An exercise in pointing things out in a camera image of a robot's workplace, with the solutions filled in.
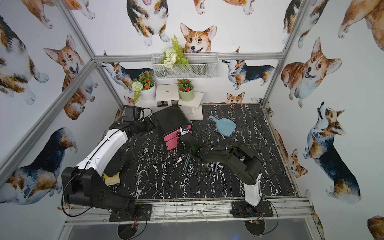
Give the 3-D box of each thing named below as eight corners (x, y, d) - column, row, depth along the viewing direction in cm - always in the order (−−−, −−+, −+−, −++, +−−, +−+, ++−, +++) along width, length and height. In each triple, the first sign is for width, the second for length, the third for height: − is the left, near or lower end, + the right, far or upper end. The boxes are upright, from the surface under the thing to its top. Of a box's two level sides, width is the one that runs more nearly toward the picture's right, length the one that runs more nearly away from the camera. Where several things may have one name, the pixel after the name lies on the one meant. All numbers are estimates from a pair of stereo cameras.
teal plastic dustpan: (204, 124, 113) (204, 122, 111) (213, 113, 120) (214, 111, 118) (229, 138, 104) (229, 136, 103) (237, 125, 111) (238, 124, 110)
